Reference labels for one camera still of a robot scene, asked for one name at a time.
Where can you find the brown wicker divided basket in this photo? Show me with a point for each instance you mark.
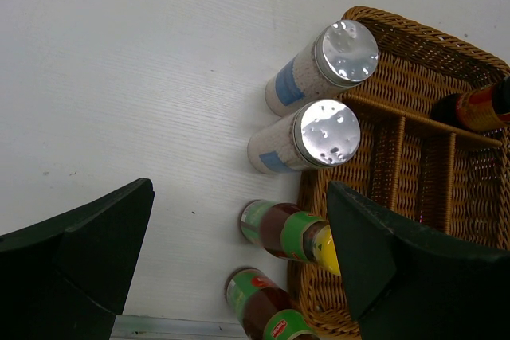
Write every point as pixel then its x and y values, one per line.
pixel 452 180

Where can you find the silver-lid spice shaker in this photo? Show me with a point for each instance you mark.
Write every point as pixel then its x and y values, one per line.
pixel 344 55
pixel 322 134

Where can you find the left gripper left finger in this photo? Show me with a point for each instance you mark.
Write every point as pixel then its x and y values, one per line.
pixel 68 277

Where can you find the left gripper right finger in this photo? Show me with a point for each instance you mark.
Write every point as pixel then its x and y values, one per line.
pixel 405 280

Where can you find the yellow-cap sauce bottle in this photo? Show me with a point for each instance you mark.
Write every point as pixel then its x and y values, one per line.
pixel 286 231
pixel 264 310

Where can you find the red-lid sauce jar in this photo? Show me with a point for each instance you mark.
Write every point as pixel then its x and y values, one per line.
pixel 479 110

